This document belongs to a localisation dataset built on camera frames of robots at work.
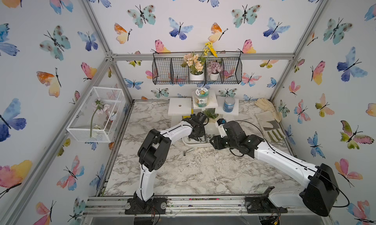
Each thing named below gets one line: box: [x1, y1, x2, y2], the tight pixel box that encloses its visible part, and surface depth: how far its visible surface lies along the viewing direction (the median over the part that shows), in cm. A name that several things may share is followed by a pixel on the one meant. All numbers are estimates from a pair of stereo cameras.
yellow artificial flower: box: [203, 41, 218, 58], surface depth 84 cm
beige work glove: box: [254, 97, 283, 123], surface depth 120 cm
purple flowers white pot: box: [206, 61, 223, 81], surface depth 92 cm
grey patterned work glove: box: [255, 110, 286, 142], surface depth 107 cm
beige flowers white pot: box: [181, 52, 206, 82], surface depth 84 cm
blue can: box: [222, 96, 236, 113], surface depth 91 cm
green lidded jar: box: [194, 87, 210, 109], surface depth 84 cm
